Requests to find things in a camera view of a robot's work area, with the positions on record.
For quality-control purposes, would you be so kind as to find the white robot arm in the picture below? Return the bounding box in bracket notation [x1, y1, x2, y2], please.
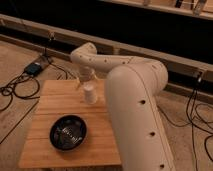
[70, 42, 176, 171]

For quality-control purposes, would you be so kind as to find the black bowl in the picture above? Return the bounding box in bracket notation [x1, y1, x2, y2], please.
[49, 115, 87, 151]

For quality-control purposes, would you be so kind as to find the black power adapter box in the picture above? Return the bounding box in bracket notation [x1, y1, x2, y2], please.
[24, 62, 42, 76]

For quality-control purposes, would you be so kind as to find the black floor cables right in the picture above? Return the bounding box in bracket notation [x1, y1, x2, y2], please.
[156, 70, 213, 171]

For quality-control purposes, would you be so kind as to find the white ceramic cup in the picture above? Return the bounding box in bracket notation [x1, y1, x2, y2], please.
[83, 84, 98, 104]

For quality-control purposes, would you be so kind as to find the wooden table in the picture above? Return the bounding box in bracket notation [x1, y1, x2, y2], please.
[19, 80, 121, 168]

